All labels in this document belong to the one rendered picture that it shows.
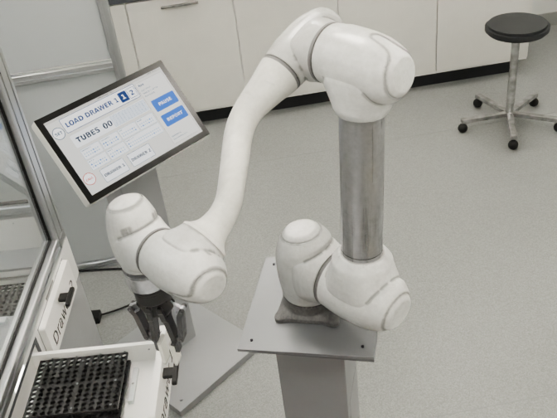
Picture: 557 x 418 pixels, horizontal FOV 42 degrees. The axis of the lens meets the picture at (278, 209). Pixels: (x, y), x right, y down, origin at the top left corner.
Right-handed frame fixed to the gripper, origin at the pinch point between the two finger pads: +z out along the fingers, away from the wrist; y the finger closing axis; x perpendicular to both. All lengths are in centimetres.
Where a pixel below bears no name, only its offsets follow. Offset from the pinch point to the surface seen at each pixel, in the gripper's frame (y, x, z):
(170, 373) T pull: 2.7, -1.8, 10.3
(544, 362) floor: -97, -99, 104
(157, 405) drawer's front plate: 2.1, 8.5, 9.3
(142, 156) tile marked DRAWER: 39, -84, 2
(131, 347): 16.8, -10.9, 12.6
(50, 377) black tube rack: 32.6, 1.9, 11.0
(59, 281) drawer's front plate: 45, -29, 8
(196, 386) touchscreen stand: 35, -70, 98
